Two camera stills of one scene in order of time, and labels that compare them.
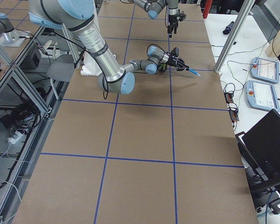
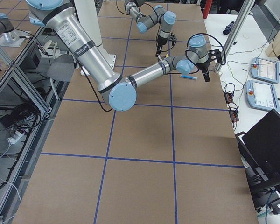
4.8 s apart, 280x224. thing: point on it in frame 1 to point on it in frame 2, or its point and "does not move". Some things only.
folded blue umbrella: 227,29 does not move
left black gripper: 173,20 to 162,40
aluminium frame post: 234,37 does not move
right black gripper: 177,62 to 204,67
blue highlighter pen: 194,72 to 189,77
